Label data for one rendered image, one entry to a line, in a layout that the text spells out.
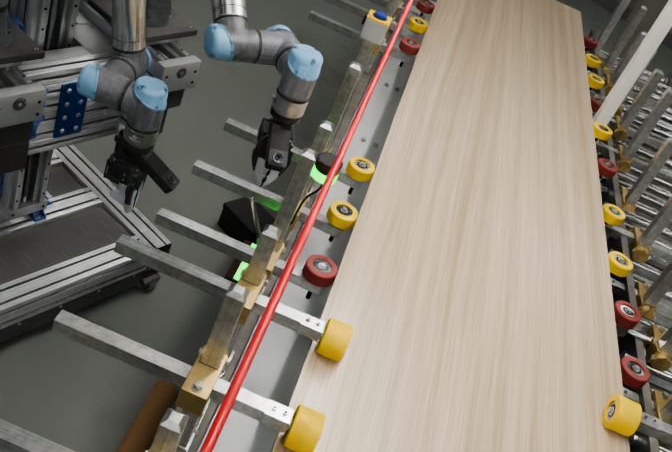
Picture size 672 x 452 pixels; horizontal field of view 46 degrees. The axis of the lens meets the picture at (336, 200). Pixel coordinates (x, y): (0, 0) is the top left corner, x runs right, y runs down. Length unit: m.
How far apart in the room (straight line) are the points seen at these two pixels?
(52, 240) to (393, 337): 1.36
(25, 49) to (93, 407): 1.12
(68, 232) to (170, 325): 0.47
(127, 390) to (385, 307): 1.08
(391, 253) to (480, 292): 0.25
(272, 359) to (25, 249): 1.03
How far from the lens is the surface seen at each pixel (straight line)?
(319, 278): 1.86
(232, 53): 1.74
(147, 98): 1.76
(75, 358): 2.72
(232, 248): 1.91
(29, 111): 2.05
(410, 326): 1.86
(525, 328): 2.06
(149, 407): 2.54
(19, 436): 1.37
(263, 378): 1.98
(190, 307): 2.95
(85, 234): 2.81
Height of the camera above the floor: 2.09
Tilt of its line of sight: 34 degrees down
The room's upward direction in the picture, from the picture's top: 24 degrees clockwise
